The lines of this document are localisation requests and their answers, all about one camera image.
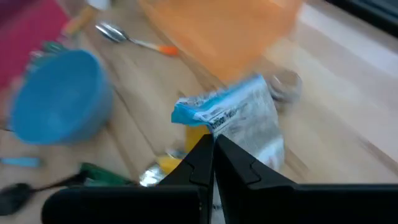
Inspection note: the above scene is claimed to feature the orange plastic bin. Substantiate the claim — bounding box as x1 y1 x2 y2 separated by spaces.
138 0 304 83

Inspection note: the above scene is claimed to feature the green rectangular spice tin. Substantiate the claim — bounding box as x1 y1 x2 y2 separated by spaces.
79 161 133 187

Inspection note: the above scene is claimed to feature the orange handled metal spoon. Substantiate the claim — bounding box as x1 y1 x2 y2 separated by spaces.
95 22 180 57

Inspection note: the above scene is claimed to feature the large black spoon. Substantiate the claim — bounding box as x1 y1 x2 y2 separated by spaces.
0 172 90 217

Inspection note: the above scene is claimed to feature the blue handled metal spoon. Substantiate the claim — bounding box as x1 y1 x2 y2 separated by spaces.
0 156 41 168

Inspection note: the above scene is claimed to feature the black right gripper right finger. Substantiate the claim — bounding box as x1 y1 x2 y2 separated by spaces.
215 133 398 224

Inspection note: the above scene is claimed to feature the small round glass jar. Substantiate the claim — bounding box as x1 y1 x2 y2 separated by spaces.
267 70 303 103

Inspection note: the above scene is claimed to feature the blue bowl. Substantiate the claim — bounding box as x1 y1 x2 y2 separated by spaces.
9 49 114 146

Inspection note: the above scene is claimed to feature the pink plastic bin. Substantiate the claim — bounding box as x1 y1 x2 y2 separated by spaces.
0 0 71 91

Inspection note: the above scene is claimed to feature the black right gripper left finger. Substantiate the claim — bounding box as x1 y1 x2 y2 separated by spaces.
41 133 215 224

